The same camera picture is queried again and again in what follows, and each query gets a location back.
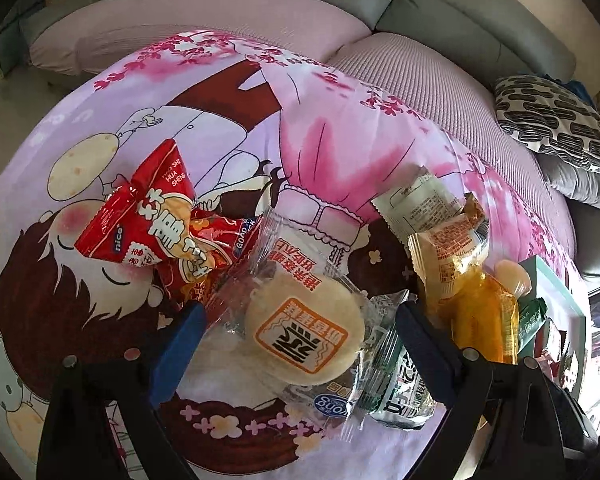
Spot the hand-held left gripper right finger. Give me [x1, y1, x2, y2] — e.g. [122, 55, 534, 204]
[395, 302, 581, 480]

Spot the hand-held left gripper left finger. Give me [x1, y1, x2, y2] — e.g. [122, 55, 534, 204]
[36, 302, 209, 480]

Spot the green white cracker packet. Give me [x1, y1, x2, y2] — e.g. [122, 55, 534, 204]
[360, 294, 437, 432]

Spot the orange label snack packet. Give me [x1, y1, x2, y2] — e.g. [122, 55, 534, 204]
[407, 195, 492, 312]

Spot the red patterned candy packet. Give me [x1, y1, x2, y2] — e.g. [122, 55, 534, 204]
[155, 210, 262, 312]

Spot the small green packet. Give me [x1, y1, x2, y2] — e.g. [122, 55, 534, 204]
[517, 297, 549, 357]

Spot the yellow jelly cup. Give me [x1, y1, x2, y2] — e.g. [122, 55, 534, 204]
[495, 259, 534, 297]

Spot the bun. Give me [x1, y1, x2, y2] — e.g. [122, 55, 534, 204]
[200, 210, 382, 442]

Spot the red peanut packet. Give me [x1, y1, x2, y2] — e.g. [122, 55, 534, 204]
[74, 139, 197, 272]

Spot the pale green snack packet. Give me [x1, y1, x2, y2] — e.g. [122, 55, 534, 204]
[371, 167, 470, 237]

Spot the teal box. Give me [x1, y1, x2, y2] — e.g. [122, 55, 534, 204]
[517, 255, 589, 397]

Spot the grey cushion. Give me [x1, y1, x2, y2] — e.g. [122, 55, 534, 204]
[535, 152, 600, 217]

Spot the printed blanket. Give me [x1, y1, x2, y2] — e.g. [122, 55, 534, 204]
[0, 30, 581, 480]

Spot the black white patterned cushion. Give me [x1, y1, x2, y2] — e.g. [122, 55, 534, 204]
[492, 75, 600, 175]

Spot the lilac seat cover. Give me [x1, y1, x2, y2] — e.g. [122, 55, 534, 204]
[20, 0, 577, 261]

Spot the grey sofa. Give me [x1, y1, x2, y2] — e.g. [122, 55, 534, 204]
[0, 0, 600, 286]

